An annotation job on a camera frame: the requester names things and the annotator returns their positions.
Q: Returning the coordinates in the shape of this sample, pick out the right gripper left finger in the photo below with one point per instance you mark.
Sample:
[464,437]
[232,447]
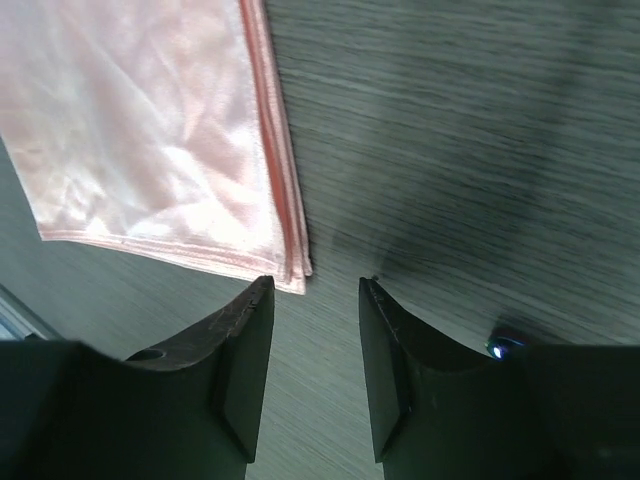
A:
[188,407]

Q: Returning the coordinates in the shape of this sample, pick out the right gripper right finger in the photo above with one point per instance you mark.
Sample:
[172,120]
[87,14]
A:
[440,410]

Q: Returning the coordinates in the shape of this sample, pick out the pink satin napkin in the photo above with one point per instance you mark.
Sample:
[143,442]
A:
[156,128]

